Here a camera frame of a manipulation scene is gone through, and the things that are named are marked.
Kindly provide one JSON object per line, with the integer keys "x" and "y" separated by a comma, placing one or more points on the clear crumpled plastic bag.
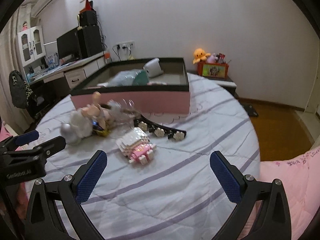
{"x": 123, "y": 111}

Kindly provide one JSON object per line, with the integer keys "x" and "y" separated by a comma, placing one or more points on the pink white block toy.
{"x": 136, "y": 146}

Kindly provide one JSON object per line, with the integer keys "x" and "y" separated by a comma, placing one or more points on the striped white table cloth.
{"x": 175, "y": 196}

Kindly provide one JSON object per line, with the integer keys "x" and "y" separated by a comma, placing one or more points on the clear plastic container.
{"x": 135, "y": 77}

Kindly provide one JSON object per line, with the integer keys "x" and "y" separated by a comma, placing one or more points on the red triangular box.
{"x": 86, "y": 5}

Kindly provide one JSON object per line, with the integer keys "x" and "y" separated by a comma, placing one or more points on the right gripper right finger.
{"x": 273, "y": 220}

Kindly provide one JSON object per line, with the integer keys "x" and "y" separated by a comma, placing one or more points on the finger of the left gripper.
{"x": 46, "y": 149}
{"x": 12, "y": 143}

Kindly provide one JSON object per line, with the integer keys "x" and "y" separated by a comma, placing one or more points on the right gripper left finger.
{"x": 43, "y": 220}

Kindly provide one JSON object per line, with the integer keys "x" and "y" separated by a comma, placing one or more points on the orange octopus plush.
{"x": 200, "y": 55}

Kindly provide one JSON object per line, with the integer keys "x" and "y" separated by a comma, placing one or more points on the pink doll on cabinet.
{"x": 25, "y": 26}

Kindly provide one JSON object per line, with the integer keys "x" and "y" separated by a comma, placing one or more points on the black flower hair clip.
{"x": 158, "y": 130}

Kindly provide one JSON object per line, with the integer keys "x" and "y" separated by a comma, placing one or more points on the black floor scale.
{"x": 250, "y": 110}

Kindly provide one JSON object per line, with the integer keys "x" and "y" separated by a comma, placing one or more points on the black computer tower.
{"x": 89, "y": 41}

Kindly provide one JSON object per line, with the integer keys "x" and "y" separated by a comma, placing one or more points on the white desk with drawers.
{"x": 58, "y": 82}

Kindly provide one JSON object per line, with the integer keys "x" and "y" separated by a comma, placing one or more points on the black computer monitor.
{"x": 68, "y": 44}

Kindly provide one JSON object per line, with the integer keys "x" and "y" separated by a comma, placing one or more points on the red toy box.
{"x": 214, "y": 70}

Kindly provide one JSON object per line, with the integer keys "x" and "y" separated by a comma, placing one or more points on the white glass-door cabinet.
{"x": 30, "y": 45}

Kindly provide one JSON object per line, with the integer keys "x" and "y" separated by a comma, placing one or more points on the blue snack packet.
{"x": 98, "y": 130}

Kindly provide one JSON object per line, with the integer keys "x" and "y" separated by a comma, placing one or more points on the black white tv bench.
{"x": 225, "y": 82}

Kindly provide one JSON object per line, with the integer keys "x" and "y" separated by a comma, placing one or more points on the black office chair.
{"x": 23, "y": 97}

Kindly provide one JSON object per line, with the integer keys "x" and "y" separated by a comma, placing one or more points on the wall power outlet strip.
{"x": 125, "y": 45}

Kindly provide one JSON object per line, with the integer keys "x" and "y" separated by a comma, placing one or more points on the pink black storage box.
{"x": 166, "y": 93}

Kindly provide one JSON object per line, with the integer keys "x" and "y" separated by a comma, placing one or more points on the white power adapter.
{"x": 153, "y": 68}

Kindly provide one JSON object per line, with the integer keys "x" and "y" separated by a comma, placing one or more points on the black speaker box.
{"x": 88, "y": 18}

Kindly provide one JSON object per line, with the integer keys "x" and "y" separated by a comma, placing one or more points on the orange lid bottle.
{"x": 107, "y": 57}

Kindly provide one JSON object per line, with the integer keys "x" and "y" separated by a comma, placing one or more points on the purple plush toy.
{"x": 212, "y": 59}

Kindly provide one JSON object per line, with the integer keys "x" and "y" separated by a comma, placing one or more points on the pink quilt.
{"x": 300, "y": 178}

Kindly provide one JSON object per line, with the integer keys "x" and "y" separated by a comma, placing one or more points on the jointed doll figure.
{"x": 95, "y": 112}

